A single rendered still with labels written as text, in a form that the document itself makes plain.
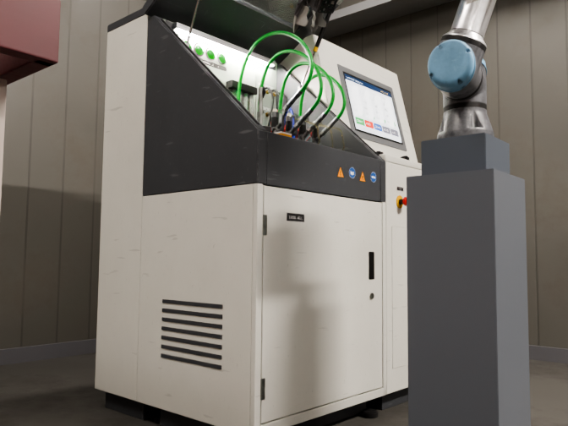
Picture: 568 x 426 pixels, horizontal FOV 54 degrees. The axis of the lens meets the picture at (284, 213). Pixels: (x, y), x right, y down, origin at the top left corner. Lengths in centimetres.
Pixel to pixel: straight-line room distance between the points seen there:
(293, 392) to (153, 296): 59
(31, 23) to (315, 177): 133
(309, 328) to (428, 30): 279
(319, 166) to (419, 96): 228
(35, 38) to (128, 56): 167
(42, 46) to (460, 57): 109
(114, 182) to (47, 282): 134
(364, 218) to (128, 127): 94
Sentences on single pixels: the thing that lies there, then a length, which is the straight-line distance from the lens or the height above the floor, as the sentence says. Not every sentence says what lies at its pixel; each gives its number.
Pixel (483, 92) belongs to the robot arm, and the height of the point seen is 103.
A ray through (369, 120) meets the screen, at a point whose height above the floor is 121.
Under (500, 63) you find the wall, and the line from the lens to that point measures 389.
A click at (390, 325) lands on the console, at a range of 221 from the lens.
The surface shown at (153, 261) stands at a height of 56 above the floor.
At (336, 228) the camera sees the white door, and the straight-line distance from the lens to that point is 191.
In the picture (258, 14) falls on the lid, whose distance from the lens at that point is 240.
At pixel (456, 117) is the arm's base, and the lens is 161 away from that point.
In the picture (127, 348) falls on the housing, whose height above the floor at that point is 24.
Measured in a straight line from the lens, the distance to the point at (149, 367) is 204.
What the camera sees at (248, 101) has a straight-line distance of 242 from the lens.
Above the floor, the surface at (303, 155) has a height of 90.
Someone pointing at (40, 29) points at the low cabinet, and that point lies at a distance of 64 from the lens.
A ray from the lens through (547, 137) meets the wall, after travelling 368.
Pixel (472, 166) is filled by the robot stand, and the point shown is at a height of 82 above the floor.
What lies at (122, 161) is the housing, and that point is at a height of 93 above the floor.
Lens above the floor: 57
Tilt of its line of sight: 5 degrees up
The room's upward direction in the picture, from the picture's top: 1 degrees clockwise
